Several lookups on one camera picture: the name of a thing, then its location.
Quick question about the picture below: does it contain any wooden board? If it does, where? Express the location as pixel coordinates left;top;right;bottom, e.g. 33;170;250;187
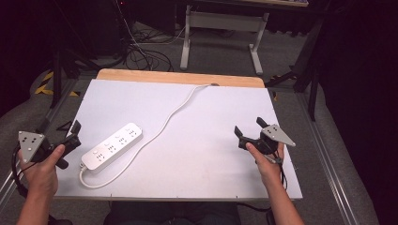
96;68;267;89

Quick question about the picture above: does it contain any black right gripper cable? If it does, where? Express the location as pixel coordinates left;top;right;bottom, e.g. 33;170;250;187
273;152;289;191

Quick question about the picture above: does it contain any person's left hand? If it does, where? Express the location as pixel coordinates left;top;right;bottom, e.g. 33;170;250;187
17;143;67;201

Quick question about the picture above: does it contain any white power strip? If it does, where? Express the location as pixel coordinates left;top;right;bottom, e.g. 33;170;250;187
80;122;144;172

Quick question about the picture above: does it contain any tangle of black floor cables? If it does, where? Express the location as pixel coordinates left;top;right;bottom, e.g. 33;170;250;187
122;18;186;73

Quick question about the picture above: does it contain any aluminium rail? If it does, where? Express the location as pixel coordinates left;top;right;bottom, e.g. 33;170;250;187
0;77;80;207
296;91;360;225

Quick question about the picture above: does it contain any white metal table frame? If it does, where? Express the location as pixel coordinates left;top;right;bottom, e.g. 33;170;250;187
179;4;270;76

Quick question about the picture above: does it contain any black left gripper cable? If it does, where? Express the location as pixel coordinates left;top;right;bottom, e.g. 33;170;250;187
10;145;34;200

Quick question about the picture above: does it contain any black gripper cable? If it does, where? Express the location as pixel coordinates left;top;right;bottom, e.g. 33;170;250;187
10;145;34;200
273;152;289;191

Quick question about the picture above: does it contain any black tripod stand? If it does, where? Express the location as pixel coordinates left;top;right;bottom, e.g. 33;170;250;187
37;18;104;109

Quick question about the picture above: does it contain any yellow floor tape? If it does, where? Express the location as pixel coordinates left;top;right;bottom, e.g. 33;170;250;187
34;70;81;98

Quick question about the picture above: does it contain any black metal stand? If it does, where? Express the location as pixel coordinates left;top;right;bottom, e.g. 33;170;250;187
265;15;328;122

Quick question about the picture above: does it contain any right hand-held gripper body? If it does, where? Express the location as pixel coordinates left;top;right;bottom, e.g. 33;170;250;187
237;124;297;156

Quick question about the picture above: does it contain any white power cord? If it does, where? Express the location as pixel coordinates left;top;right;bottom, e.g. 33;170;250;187
78;83;215;189

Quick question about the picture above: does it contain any person's right hand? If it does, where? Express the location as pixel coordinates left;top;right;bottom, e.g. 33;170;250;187
245;142;285;189

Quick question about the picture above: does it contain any white table cover sheet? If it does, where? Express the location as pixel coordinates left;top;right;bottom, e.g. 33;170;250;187
54;78;304;201

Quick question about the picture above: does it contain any black triangular bracket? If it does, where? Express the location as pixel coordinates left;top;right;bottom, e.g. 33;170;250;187
55;120;75;133

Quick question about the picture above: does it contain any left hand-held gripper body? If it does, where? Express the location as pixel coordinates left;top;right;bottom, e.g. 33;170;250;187
18;130;83;164

